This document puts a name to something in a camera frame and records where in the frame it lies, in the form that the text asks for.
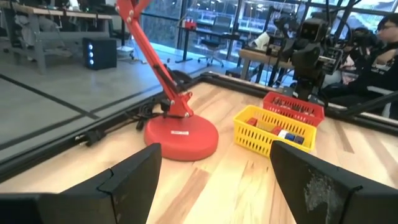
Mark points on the wooden desk gray legs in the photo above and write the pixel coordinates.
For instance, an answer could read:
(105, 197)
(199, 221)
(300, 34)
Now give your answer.
(46, 12)

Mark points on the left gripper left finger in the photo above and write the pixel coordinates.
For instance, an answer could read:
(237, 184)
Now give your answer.
(99, 202)

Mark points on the red rectangular item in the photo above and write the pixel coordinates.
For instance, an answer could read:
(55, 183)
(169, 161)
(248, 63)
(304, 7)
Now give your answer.
(252, 121)

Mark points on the black office chair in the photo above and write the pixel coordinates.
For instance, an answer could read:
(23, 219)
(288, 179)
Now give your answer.
(211, 43)

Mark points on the red desk lamp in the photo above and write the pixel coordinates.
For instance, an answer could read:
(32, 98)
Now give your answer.
(182, 140)

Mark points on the yellow plastic basket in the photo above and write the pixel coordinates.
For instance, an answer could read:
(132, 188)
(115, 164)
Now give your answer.
(255, 140)

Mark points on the black rig frame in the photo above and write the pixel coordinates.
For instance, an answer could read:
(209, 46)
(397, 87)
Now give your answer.
(46, 147)

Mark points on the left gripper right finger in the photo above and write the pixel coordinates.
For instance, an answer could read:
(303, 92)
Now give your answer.
(335, 199)

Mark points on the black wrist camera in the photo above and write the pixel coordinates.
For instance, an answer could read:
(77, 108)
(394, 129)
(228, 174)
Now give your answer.
(314, 29)

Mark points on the person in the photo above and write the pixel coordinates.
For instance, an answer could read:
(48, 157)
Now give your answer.
(373, 77)

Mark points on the red plastic basket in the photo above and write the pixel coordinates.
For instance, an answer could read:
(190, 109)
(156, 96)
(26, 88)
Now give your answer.
(315, 116)

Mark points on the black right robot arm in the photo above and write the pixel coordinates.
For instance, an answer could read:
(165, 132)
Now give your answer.
(306, 88)

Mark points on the black computer blue lights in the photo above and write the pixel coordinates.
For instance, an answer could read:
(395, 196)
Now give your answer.
(99, 54)

